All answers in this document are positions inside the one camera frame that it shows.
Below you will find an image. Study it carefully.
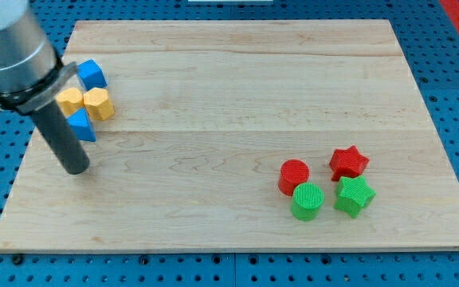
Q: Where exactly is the green star block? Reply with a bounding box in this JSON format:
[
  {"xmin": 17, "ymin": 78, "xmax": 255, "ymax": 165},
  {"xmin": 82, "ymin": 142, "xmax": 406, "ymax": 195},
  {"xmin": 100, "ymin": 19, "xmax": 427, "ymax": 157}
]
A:
[{"xmin": 334, "ymin": 175, "xmax": 376, "ymax": 218}]

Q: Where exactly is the wooden board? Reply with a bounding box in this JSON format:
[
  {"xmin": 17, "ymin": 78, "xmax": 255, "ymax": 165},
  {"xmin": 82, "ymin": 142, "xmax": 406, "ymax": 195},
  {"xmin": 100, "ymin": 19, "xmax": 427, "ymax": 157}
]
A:
[{"xmin": 0, "ymin": 20, "xmax": 459, "ymax": 254}]

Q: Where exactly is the red star block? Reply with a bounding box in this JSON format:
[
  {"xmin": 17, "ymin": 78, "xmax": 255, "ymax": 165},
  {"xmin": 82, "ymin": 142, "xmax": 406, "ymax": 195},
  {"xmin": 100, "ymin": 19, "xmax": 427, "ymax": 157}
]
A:
[{"xmin": 329, "ymin": 145, "xmax": 370, "ymax": 182}]

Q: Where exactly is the blue triangle block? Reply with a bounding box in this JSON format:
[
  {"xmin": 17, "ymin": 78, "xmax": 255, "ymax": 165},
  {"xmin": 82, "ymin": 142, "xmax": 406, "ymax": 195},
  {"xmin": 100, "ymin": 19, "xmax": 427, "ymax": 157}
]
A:
[{"xmin": 67, "ymin": 108, "xmax": 96, "ymax": 142}]

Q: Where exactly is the yellow block left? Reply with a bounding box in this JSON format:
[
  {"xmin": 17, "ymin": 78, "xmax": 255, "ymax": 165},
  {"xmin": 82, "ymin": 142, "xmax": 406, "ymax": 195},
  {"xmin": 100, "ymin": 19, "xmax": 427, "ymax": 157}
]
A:
[{"xmin": 56, "ymin": 88, "xmax": 84, "ymax": 117}]

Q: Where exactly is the red cylinder block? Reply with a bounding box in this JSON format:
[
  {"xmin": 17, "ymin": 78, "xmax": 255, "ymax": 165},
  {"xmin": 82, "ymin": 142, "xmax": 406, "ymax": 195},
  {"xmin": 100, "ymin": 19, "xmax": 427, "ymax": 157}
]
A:
[{"xmin": 277, "ymin": 159, "xmax": 310, "ymax": 196}]

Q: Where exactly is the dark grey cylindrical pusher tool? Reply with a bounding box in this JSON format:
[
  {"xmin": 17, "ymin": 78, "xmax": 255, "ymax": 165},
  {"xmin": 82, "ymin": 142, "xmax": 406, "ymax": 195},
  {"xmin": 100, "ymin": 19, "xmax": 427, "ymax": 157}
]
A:
[{"xmin": 29, "ymin": 101, "xmax": 90, "ymax": 175}]

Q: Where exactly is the blue cube block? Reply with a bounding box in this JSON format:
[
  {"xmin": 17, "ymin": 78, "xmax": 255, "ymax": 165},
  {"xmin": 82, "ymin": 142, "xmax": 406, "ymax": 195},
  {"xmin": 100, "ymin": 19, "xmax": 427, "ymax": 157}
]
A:
[{"xmin": 77, "ymin": 59, "xmax": 107, "ymax": 91}]

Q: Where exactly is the green cylinder block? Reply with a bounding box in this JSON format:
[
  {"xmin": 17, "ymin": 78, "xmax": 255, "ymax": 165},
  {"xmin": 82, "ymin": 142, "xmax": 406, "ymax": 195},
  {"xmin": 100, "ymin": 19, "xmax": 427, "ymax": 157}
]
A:
[{"xmin": 290, "ymin": 183, "xmax": 324, "ymax": 222}]

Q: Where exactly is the yellow hexagon block right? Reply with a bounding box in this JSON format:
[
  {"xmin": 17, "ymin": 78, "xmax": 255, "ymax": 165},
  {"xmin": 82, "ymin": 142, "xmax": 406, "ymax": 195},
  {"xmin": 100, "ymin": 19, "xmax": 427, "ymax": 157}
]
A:
[{"xmin": 83, "ymin": 88, "xmax": 115, "ymax": 121}]

